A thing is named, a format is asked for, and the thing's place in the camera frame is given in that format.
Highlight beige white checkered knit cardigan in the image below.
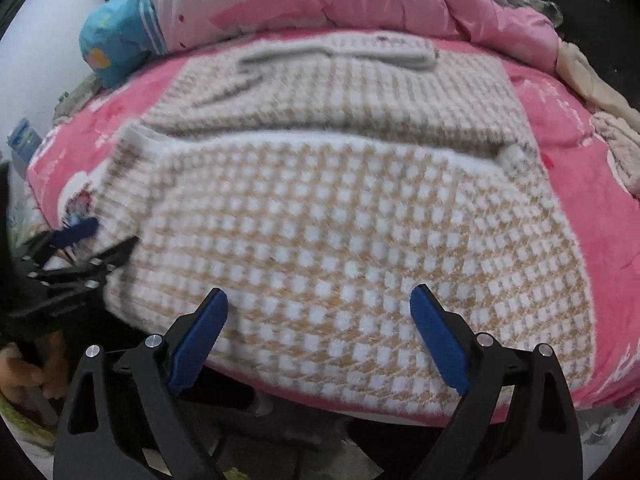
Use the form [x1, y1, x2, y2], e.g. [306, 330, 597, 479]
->
[92, 29, 599, 418]

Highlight cream clothes pile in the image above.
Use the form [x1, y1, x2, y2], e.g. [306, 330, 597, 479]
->
[555, 41, 639, 198]

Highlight left hand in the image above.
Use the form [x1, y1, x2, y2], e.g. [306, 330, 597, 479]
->
[1, 332, 68, 411]

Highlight blue cartoon pillow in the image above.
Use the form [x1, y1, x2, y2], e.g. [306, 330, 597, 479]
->
[78, 0, 167, 88]

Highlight pink floral quilt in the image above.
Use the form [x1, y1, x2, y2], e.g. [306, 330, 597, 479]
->
[151, 0, 560, 72]

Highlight black padded headboard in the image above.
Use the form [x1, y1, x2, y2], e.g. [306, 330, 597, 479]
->
[548, 0, 639, 108]

